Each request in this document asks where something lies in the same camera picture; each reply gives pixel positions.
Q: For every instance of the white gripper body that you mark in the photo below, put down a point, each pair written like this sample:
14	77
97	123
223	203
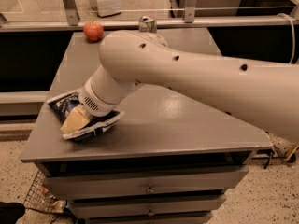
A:
93	103

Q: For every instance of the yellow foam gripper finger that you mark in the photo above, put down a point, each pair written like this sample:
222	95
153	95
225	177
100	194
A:
77	119

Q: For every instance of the blue potato chip bag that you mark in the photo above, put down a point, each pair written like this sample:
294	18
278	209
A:
62	105

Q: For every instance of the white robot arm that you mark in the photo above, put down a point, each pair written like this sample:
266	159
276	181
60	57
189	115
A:
260	93

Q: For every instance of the red apple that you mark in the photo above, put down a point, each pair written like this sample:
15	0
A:
93	31

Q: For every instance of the middle drawer with knob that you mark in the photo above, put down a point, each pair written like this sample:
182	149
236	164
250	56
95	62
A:
148	206

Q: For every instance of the drawer with knob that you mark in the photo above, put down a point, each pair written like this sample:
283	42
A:
85	187
148	206

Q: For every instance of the bottom drawer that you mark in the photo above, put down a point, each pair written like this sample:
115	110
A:
177	218

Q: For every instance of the green white soda can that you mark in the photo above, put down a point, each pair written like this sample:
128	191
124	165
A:
147	24

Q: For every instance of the top drawer with knob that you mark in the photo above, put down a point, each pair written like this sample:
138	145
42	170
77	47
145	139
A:
85	187

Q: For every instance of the white machine base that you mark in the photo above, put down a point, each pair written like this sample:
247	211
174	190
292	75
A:
106	8

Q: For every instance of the black object on floor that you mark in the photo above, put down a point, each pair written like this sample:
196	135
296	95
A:
11	212

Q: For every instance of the metal railing frame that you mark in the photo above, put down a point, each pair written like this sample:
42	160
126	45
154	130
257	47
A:
50	15

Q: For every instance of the wire mesh basket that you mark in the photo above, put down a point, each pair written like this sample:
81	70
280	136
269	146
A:
39	199

